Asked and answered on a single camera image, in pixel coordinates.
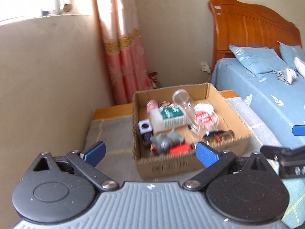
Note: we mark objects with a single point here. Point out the brown cardboard box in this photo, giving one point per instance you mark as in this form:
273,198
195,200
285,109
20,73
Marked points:
150,167

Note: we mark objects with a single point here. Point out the blue floral pillow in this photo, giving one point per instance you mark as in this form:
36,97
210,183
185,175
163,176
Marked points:
258,60

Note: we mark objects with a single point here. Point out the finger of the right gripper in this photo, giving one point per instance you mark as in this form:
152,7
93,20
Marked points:
298,130
270,152

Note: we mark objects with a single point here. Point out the white wall socket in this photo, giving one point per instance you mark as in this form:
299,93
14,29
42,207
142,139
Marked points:
205,67

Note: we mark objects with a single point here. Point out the grey rubber animal toy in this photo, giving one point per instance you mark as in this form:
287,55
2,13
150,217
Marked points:
162,143

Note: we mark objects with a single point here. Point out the clear plastic cylinder tube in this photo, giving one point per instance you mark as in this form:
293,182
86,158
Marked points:
184,100

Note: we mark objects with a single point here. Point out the pink white garment on bed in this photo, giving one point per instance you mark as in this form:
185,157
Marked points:
300,66

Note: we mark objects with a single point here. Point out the red item on floor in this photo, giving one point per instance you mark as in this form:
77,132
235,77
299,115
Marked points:
153,79

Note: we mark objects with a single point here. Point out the grey green checked cloth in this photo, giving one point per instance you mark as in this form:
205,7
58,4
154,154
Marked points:
118,164

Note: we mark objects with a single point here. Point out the glass jar golden capsules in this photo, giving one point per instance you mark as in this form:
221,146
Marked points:
216,137

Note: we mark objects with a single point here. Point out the pink curtain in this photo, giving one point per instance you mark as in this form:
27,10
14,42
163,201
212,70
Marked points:
123,48

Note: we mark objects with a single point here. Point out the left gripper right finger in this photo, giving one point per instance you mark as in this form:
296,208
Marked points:
246,190

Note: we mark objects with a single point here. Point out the clear square plastic container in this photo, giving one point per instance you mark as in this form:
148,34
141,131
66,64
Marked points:
203,121

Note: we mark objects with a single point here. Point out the blue floral bed sheet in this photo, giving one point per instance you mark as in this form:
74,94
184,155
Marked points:
280,106

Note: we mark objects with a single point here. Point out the medical cotton swab bottle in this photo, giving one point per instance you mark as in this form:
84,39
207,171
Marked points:
166,118

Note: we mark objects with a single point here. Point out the wooden bed headboard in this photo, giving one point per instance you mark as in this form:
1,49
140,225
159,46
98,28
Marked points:
248,25

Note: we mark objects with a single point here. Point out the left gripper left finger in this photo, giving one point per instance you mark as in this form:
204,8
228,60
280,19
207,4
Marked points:
58,189

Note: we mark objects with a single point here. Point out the grey crumpled cloth on bed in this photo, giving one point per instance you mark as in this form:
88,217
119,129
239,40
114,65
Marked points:
287,76

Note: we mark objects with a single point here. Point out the red toy train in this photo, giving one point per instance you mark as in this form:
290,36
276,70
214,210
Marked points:
179,149

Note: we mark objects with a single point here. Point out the black toy car red wheels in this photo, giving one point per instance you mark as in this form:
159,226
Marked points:
146,132

